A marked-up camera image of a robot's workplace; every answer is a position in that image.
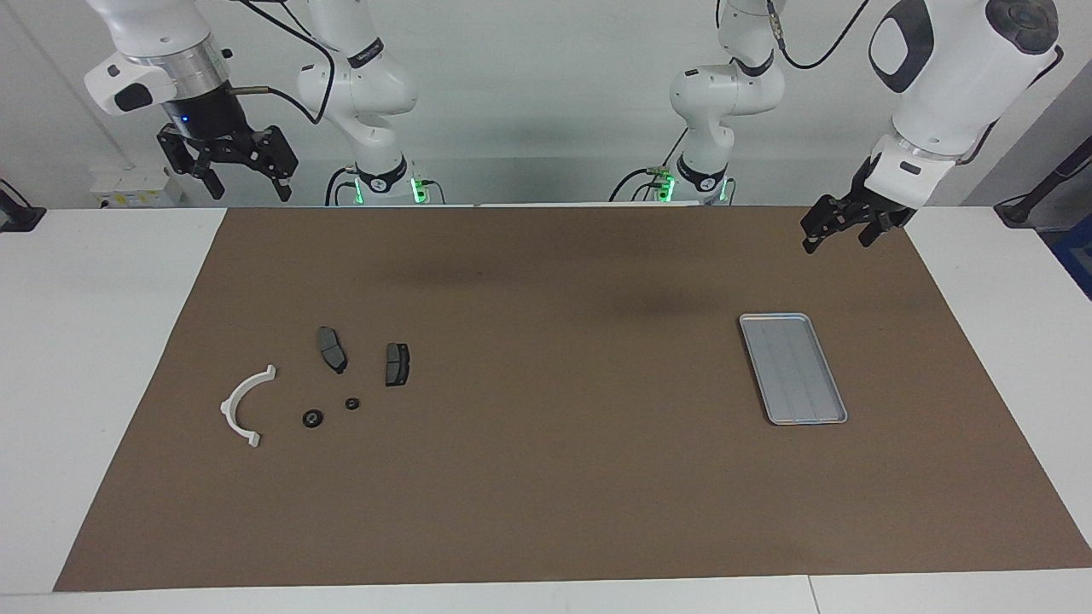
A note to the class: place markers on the long dark grey brake pad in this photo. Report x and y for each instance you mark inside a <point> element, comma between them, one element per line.
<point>331,350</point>

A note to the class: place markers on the black clamp mount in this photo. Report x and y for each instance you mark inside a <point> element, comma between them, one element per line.
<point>17,215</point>

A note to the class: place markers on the blue object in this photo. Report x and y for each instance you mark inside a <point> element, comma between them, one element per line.
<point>1077,260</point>

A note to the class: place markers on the short dark grey brake pad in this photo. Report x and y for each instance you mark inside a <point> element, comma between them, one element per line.
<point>397,365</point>

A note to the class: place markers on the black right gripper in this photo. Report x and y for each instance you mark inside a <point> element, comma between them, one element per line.
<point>213,124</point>

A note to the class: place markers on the brown table mat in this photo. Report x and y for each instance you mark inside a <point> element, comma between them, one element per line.
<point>546,477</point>

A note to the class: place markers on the large black bearing gear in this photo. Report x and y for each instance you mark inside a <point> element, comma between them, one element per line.
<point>313,419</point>

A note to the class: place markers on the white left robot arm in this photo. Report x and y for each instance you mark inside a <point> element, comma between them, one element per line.
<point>725,94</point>

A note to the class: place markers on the white curved plastic bracket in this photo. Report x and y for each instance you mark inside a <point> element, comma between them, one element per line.
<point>229,409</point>

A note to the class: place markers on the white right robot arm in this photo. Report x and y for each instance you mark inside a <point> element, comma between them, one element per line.
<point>367,94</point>

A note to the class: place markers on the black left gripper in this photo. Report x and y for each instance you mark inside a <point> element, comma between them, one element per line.
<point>870,192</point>

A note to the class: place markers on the white box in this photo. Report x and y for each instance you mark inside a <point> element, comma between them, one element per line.
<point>136,186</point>

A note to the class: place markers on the silver metal tray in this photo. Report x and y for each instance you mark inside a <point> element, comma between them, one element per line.
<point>793,371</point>

